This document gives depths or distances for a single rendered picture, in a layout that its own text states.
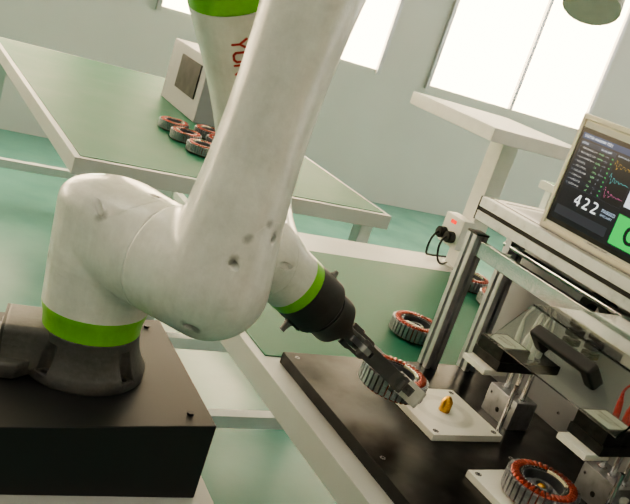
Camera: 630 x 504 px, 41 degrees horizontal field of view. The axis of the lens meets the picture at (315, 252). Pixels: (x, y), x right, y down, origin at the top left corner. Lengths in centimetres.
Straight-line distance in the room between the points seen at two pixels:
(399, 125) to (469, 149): 75
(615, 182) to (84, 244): 85
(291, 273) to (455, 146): 598
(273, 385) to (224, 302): 57
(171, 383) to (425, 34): 568
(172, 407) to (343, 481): 32
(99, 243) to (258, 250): 19
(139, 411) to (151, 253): 22
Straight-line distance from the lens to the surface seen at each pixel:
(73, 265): 101
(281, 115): 89
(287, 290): 115
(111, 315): 103
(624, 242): 142
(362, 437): 132
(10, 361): 107
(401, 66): 659
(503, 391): 156
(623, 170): 145
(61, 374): 106
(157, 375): 113
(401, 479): 126
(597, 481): 142
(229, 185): 89
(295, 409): 139
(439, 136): 695
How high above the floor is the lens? 136
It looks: 16 degrees down
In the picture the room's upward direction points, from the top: 19 degrees clockwise
